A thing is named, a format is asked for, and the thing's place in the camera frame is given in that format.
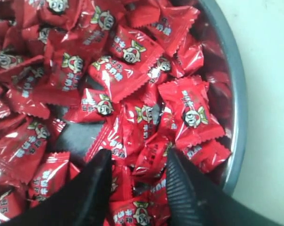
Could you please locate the stainless steel plate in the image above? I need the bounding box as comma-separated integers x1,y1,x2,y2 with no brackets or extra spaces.
170,0,247,198

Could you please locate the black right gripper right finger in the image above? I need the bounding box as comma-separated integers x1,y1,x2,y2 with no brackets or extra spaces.
166,148,278,226

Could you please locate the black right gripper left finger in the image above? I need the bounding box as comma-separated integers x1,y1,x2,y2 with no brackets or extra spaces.
5,149,112,226

